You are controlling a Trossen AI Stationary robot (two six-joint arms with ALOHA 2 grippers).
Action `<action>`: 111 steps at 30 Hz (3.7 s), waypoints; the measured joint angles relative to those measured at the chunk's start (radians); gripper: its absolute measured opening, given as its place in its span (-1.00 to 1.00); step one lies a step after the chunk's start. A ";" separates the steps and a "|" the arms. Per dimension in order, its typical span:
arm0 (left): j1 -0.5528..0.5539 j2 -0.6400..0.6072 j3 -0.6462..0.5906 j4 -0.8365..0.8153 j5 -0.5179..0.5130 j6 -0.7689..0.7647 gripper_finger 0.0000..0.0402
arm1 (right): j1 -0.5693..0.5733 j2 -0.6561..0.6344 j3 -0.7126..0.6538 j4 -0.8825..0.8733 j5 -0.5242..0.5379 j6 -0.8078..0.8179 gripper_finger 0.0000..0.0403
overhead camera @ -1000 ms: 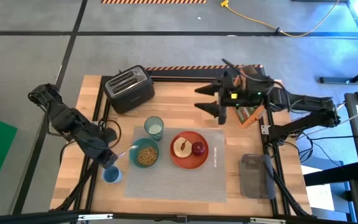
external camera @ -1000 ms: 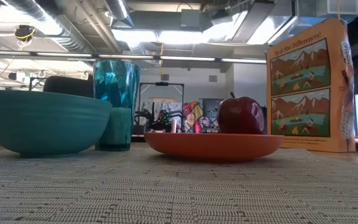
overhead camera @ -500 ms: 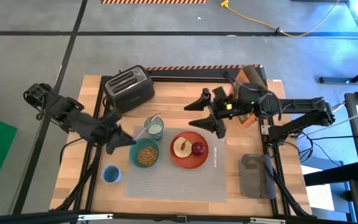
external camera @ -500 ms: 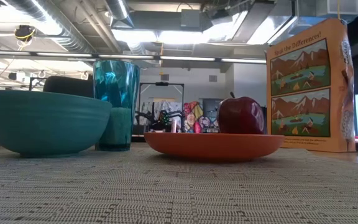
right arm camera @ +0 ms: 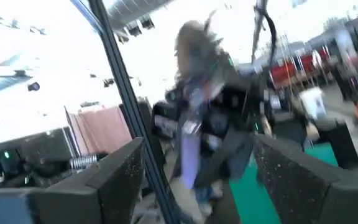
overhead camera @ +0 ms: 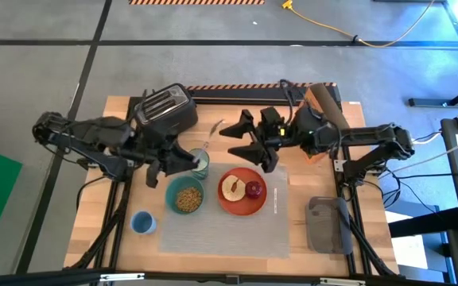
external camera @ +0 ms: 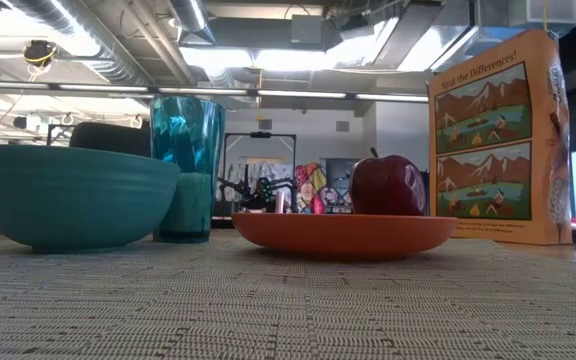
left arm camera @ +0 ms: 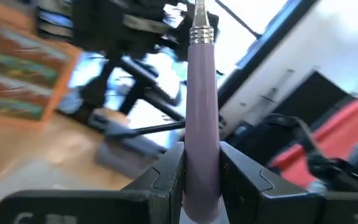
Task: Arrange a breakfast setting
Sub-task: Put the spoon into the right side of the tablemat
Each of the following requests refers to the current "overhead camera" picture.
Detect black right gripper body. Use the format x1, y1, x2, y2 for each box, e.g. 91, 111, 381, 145
252, 106, 293, 174

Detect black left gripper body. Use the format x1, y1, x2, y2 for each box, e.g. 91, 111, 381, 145
141, 134, 182, 176

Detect clear plastic spoon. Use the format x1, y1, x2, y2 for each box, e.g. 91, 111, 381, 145
194, 118, 225, 162

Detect red apple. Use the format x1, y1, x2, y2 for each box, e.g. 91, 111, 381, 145
244, 180, 263, 200

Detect teal glass tumbler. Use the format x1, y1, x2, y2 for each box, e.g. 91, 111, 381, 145
188, 148, 211, 180

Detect teal ceramic bowl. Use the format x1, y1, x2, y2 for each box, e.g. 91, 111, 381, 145
165, 176, 205, 215

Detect brown cereal pieces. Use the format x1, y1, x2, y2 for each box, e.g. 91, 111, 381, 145
176, 186, 203, 213

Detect black orange hazard tape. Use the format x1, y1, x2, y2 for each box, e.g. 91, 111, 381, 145
184, 82, 337, 91

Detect sliced bagel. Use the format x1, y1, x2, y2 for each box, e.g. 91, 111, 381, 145
221, 174, 247, 203

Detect black toaster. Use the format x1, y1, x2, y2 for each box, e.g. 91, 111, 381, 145
133, 82, 199, 138

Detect blue cup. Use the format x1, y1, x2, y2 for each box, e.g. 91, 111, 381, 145
130, 210, 157, 235

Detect orange plate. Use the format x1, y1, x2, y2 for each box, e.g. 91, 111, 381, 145
217, 167, 268, 217

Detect grey woven placemat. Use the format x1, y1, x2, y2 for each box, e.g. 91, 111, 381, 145
159, 161, 290, 259

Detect grey plastic tray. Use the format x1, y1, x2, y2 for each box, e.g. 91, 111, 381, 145
305, 195, 354, 255

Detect black aluminium rig frame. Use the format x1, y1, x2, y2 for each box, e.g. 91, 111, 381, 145
64, 85, 401, 286

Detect yellow cable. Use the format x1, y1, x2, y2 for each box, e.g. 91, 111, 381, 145
281, 0, 437, 49

